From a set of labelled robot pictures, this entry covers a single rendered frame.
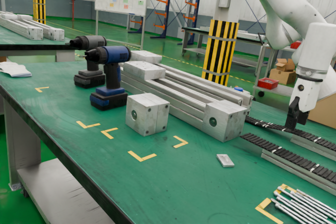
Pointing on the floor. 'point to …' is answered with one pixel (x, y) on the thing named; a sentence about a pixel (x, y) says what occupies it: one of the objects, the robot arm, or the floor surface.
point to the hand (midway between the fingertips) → (296, 122)
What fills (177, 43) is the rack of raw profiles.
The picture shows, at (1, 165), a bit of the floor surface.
